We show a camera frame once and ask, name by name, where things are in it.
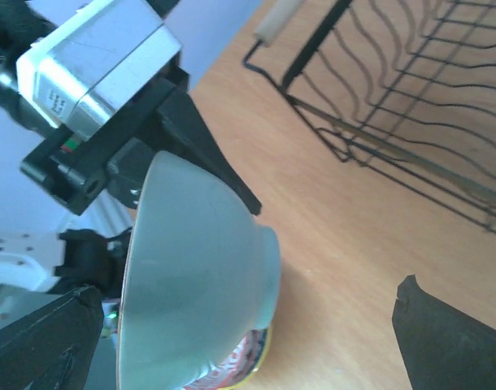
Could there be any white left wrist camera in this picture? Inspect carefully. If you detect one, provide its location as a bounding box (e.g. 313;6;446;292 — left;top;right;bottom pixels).
16;0;181;141

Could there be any black wire dish rack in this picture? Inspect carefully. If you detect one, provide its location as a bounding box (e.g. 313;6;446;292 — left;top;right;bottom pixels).
242;1;496;235

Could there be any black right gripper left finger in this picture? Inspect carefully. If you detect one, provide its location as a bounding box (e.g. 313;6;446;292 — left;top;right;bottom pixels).
0;286;104;389

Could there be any mint green bowl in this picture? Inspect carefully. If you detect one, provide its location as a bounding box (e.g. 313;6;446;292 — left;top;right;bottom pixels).
117;151;281;389

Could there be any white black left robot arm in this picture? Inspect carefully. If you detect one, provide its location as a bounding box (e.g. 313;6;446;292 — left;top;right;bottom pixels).
0;1;262;217

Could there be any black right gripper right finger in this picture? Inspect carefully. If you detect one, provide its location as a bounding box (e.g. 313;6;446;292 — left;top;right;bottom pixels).
392;275;496;389

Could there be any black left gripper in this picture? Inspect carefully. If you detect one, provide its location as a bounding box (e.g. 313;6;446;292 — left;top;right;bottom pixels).
20;67;262;215

